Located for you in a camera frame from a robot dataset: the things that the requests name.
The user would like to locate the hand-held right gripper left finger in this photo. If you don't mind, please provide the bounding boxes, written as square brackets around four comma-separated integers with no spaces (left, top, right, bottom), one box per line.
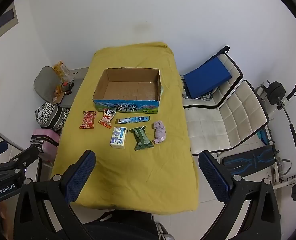
[13,150,96,240]

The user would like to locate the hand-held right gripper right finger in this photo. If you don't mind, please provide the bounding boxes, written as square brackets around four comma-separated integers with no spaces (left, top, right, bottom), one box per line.
[198,150,281,240]

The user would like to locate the white and blue tissue pack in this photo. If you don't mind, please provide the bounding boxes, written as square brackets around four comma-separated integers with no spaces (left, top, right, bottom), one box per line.
[110,127,128,150]

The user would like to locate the red snack packet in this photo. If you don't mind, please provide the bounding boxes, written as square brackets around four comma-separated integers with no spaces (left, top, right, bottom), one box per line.
[79,110,97,130]

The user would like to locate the cartoon cow snack packet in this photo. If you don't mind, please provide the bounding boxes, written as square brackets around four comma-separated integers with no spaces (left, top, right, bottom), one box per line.
[98,108,113,129]

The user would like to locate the purple sock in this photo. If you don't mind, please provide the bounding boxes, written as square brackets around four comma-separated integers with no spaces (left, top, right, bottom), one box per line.
[152,121,167,145]

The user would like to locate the green snack packet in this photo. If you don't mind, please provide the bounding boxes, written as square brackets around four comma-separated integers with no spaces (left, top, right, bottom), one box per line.
[129,125,155,151]

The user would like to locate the long blue stick packet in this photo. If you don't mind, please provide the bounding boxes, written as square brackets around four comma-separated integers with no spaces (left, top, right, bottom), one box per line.
[115,115,151,125]

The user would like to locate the cardboard box with blue print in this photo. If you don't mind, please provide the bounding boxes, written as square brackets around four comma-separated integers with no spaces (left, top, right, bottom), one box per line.
[92,67,165,114]

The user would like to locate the pink suitcase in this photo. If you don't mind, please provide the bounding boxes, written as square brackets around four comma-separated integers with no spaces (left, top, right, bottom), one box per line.
[30,129,61,165]

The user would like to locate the black weight bench pad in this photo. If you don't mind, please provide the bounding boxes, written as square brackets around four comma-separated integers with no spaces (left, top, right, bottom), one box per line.
[222,145,275,177]

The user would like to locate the black and white patterned bag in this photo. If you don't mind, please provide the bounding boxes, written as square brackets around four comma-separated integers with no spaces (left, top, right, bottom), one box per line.
[34,102,70,132]

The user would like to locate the yellow table cloth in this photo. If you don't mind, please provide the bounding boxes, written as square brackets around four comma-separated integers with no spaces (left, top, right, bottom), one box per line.
[49,41,200,215]

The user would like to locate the white padded chair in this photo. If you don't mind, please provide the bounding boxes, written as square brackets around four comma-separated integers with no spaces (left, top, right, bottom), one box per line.
[183,79,270,156]
[184,52,244,109]

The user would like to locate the light blue cloth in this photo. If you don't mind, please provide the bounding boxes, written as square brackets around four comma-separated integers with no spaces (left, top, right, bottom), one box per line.
[257,127,271,145]

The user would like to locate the brown cardboard piece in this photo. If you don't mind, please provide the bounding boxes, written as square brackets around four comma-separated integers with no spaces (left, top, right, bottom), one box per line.
[52,91,69,105]

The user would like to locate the orange drink bottle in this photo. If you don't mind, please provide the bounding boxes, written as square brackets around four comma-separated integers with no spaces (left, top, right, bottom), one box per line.
[54,80,63,98]

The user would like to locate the grey floor chair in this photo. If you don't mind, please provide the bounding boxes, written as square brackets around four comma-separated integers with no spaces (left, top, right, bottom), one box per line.
[33,66,90,108]

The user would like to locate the orange and white snack bag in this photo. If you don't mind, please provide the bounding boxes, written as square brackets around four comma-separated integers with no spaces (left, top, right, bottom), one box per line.
[52,60,75,83]

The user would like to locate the blue folded cushion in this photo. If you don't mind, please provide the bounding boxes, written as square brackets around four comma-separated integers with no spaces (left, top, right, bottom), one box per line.
[182,55,232,99]

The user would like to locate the black weight plate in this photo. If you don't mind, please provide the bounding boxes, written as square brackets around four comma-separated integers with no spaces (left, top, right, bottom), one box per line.
[266,80,285,105]

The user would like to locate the grey wall panel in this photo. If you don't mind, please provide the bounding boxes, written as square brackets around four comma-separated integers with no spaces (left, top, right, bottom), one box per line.
[0,2,18,46]

